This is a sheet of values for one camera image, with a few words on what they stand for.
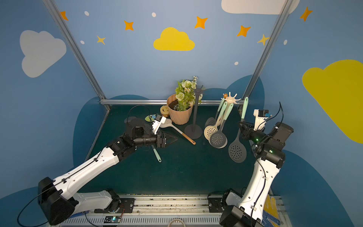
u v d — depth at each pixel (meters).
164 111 1.16
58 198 0.38
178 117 1.00
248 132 0.58
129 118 1.11
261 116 0.57
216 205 0.75
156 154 0.93
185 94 0.92
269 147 0.47
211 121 0.94
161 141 0.60
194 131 1.04
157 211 0.73
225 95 0.72
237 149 0.70
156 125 0.63
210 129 0.90
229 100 0.70
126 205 0.75
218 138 0.86
